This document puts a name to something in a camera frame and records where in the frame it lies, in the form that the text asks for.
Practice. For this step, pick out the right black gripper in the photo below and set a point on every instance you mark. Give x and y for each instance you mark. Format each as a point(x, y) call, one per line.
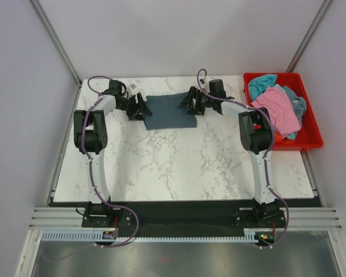
point(193, 93)

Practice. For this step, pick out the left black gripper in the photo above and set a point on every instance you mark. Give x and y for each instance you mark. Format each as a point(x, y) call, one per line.
point(142, 108)

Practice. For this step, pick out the dark blue-grey t shirt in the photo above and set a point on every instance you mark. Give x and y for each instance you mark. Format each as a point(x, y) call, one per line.
point(166, 114)

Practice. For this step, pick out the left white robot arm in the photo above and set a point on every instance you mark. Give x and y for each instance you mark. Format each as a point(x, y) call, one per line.
point(90, 132)

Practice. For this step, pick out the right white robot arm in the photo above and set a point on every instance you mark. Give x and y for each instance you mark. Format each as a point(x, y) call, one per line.
point(256, 135)

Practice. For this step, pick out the teal t shirt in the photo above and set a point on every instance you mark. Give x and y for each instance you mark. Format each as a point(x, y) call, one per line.
point(259, 85)

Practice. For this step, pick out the pink t shirt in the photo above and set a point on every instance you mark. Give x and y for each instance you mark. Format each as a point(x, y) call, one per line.
point(280, 110)

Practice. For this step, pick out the orange t shirt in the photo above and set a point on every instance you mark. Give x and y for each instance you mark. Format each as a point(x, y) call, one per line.
point(280, 140)

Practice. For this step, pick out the grey-blue t shirt in bin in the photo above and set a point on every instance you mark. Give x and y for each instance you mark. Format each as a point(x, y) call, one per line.
point(298, 103)

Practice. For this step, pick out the red plastic bin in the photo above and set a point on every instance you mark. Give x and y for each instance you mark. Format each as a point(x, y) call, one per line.
point(309, 136)

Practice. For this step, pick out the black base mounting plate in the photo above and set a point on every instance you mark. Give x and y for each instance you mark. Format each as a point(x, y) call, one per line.
point(185, 218)

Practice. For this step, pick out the white slotted cable duct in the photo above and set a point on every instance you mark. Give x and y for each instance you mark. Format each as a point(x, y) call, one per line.
point(108, 237)

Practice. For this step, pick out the aluminium front rail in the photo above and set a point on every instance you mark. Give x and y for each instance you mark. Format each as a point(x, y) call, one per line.
point(300, 219)

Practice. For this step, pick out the left aluminium frame post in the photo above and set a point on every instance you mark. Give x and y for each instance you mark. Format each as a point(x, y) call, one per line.
point(54, 38)

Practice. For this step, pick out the aluminium frame post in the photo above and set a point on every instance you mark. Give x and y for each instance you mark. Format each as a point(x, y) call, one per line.
point(54, 38)
point(316, 22)

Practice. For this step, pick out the right aluminium frame post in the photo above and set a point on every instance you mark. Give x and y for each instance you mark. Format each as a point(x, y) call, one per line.
point(316, 22)

